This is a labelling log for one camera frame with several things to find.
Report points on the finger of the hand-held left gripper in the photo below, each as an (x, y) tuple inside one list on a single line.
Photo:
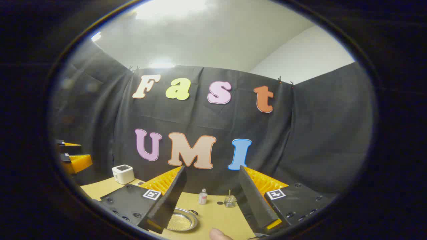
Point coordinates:
[(71, 145), (78, 163)]

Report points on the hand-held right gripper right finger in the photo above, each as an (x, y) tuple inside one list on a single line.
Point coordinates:
[(252, 200)]

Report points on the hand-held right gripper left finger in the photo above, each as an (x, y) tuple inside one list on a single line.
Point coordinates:
[(173, 196)]

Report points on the small glass cup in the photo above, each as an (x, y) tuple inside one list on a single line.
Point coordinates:
[(230, 202)]

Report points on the clear plastic bottle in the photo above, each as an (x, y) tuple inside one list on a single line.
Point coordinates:
[(203, 197)]

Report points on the white toaster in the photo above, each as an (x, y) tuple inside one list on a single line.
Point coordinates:
[(123, 174)]

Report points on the black backdrop cloth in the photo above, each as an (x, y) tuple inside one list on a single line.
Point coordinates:
[(206, 120)]

